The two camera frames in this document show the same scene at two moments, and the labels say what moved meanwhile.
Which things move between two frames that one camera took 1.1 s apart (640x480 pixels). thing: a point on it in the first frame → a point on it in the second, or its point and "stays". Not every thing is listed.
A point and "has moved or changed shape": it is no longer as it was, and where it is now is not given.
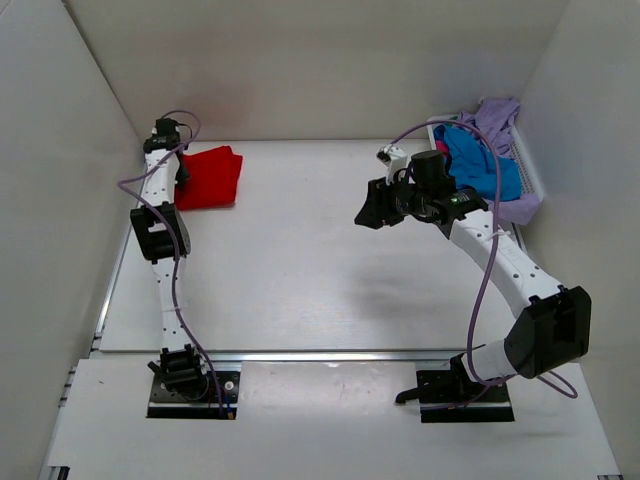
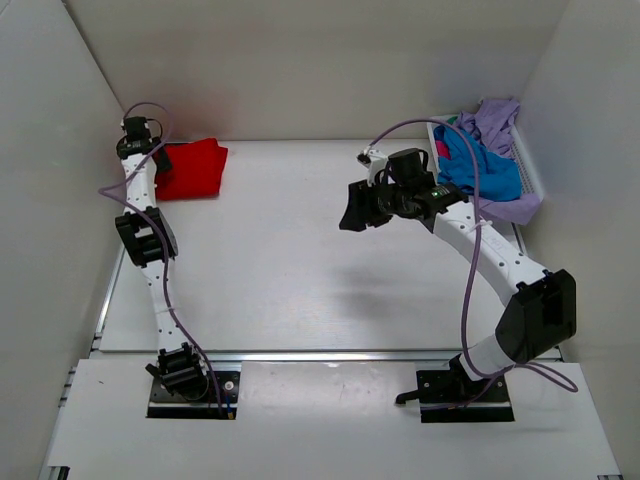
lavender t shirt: (491, 118) stays
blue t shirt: (473, 166) stays
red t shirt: (213, 179) has moved or changed shape
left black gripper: (183, 177) → (163, 161)
